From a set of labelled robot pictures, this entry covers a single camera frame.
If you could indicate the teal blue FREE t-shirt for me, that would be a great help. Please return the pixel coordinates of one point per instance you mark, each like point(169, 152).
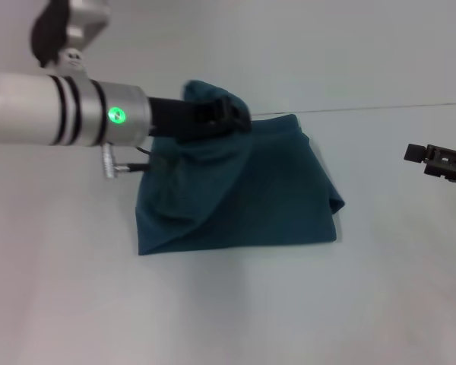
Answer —
point(235, 182)

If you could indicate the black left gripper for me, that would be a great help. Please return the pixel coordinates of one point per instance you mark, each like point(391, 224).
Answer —
point(182, 118)

